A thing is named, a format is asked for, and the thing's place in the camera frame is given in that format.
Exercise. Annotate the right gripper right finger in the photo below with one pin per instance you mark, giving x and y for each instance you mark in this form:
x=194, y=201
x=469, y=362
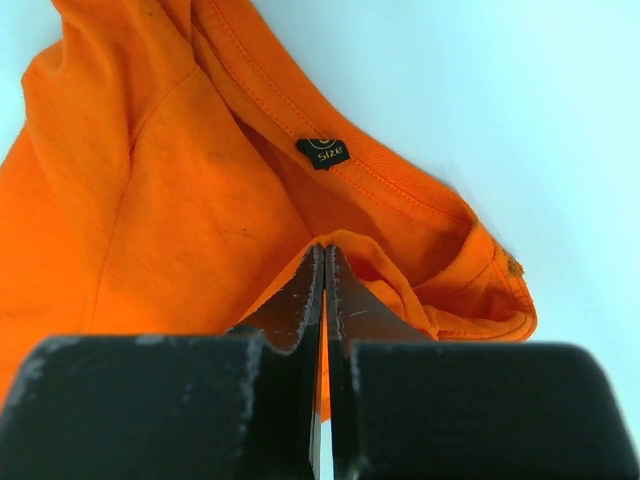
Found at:
x=404, y=406

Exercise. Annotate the orange t-shirt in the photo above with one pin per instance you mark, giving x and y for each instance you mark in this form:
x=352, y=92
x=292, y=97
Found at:
x=176, y=164

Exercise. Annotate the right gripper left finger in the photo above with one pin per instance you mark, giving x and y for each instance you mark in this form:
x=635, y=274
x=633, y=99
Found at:
x=241, y=405

